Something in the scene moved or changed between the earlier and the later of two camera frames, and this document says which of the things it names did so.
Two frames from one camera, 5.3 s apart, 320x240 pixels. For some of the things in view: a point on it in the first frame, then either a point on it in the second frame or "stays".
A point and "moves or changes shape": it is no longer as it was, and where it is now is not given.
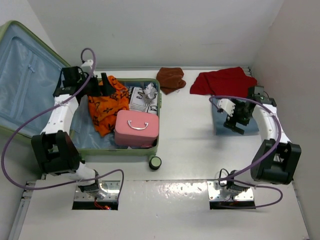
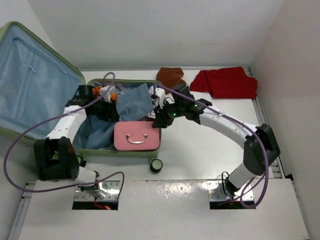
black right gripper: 230,121 → 161,121
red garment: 231,81 stays
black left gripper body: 83,89 → 101,108
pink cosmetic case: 136,128 moves or changes shape
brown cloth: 170,79 stays
